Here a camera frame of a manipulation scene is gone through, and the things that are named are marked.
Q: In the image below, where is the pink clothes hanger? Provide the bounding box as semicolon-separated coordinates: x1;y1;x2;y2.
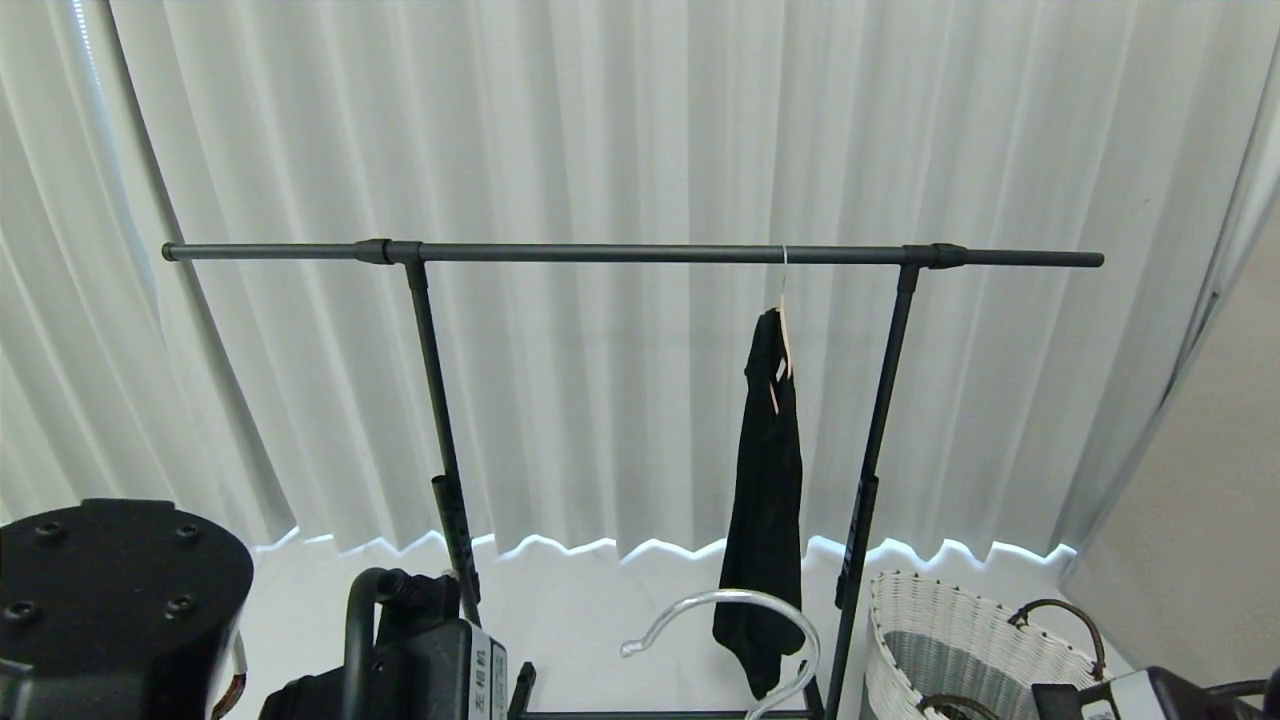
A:
619;588;824;720
766;246;797;416

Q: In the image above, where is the black garment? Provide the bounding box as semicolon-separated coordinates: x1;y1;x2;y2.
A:
711;308;807;701

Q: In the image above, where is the black clothes rack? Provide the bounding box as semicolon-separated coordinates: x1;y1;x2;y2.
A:
162;238;1106;720

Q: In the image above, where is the white laundry basket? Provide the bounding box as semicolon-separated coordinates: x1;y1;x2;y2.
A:
861;571;1113;720

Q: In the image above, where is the white curtain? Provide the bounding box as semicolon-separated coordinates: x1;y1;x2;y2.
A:
0;0;1280;563

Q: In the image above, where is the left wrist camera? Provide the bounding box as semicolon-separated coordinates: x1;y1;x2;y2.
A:
372;575;512;720

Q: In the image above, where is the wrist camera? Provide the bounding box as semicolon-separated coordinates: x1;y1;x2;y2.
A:
372;575;512;720
1030;667;1216;720

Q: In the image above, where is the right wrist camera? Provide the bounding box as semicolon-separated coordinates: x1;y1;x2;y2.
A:
1030;667;1216;720

